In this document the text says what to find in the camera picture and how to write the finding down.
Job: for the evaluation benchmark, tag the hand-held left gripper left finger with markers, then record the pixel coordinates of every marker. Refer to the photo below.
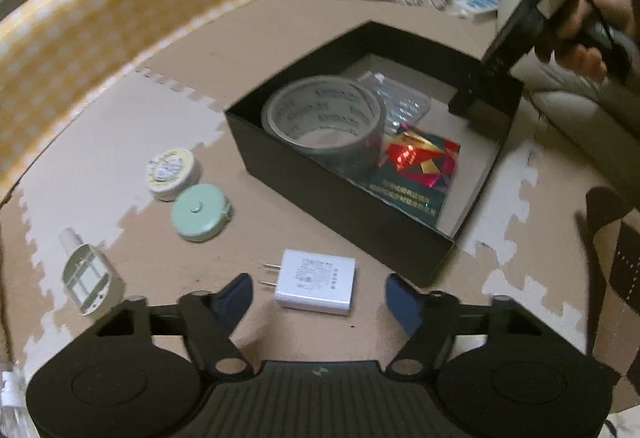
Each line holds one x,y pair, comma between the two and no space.
235,300

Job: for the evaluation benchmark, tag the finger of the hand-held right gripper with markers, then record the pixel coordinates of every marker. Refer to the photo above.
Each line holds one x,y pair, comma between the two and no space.
480,92

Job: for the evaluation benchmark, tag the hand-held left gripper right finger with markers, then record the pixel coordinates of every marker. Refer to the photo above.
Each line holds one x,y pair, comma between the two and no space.
402,305

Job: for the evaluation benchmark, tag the clear blister pack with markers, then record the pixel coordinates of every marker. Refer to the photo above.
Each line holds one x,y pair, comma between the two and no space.
405,105

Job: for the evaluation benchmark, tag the white charger plug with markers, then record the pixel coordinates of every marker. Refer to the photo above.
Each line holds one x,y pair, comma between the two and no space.
315,283

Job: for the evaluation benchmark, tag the mint green tape measure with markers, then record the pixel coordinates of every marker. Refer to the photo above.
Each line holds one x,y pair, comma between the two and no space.
200,213

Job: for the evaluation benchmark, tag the colourful green red packet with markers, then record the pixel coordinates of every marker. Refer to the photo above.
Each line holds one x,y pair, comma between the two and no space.
415,188

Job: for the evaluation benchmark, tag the black cardboard box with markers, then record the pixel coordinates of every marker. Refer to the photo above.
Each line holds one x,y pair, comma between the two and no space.
325,193

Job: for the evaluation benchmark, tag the round cream tin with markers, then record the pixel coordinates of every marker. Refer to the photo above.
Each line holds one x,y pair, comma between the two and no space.
172,172

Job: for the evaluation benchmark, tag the grey-green small bottle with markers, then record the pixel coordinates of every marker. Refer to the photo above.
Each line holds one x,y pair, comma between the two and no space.
90,278

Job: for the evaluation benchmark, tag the grey tape roll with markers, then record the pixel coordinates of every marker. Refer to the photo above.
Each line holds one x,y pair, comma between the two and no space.
300,137

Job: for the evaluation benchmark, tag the clear spray bottle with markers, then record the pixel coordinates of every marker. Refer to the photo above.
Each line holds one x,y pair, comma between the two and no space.
10,398

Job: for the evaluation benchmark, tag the person's right hand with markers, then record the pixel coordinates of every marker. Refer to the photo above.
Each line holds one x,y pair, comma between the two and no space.
580,57

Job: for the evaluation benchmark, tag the blue white packet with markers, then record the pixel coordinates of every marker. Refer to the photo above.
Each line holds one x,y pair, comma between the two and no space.
477,6

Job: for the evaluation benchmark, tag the beige bean bag cushion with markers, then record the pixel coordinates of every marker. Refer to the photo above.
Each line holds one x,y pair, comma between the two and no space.
575,102

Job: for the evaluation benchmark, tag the beige white foam puzzle mat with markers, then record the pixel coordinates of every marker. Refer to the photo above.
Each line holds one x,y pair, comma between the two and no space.
150,117

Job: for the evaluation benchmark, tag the brown patterned cloth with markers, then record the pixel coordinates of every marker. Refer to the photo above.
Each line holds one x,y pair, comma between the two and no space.
615,243

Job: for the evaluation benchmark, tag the yellow checkered bed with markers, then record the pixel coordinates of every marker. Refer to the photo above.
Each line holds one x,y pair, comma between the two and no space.
75,42

